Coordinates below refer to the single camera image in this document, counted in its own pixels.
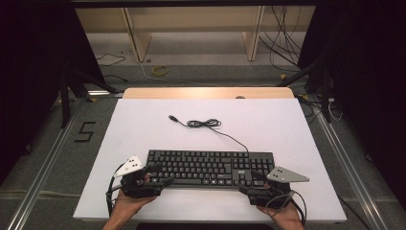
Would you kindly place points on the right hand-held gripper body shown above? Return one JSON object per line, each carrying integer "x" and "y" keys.
{"x": 271, "y": 196}

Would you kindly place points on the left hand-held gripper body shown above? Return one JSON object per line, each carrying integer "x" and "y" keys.
{"x": 140, "y": 190}

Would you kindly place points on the black computer keyboard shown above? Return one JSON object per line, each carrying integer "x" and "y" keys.
{"x": 207, "y": 166}

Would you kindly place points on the person's left hand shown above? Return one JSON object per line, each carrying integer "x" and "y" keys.
{"x": 126, "y": 207}

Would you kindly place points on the person's right hand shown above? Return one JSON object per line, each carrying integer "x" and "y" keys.
{"x": 285, "y": 215}

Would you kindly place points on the white board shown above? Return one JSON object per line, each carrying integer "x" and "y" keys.
{"x": 271, "y": 134}

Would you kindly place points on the light wooden table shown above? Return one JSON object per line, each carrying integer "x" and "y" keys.
{"x": 207, "y": 92}

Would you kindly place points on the yellow tape roll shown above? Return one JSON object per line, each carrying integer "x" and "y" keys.
{"x": 155, "y": 73}

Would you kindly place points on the black metal stand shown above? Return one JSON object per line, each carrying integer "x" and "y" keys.
{"x": 65, "y": 102}
{"x": 325, "y": 92}

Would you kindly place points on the black curtain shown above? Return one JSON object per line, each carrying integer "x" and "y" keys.
{"x": 367, "y": 96}
{"x": 32, "y": 80}

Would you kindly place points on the light wooden shelf unit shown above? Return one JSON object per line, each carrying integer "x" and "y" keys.
{"x": 198, "y": 19}

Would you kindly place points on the long metal floor rail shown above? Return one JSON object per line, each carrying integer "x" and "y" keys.
{"x": 41, "y": 179}
{"x": 348, "y": 159}

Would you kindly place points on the short metal rail piece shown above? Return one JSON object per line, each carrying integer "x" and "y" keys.
{"x": 102, "y": 93}

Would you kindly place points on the black overhead frame bar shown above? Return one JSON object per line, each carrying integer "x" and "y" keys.
{"x": 191, "y": 3}

